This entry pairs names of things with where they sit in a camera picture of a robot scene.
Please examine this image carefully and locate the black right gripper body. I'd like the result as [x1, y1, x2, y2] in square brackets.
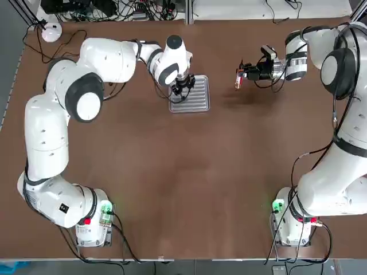
[256, 58, 275, 81]

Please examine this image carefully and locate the orange oil bottle black nozzle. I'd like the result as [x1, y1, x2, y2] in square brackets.
[235, 66, 247, 91]

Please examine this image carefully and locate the ribbed silver metal tray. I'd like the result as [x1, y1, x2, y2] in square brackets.
[168, 74, 212, 113]

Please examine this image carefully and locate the white desk lamp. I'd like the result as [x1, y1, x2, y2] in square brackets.
[33, 17, 63, 44]

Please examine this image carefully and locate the thin black cable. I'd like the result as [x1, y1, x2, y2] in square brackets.
[264, 0, 302, 25]

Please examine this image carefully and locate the aluminium frame post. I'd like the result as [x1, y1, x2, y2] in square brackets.
[350, 0, 367, 23]
[185, 0, 195, 25]

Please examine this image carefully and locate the thin dark lamp cable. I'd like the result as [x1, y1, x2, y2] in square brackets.
[22, 20, 88, 65]

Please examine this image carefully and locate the tangled cables bundle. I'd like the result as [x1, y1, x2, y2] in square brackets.
[40, 0, 186, 21]

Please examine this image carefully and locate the black base cable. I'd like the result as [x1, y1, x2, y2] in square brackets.
[58, 210, 142, 264]
[263, 186, 335, 266]

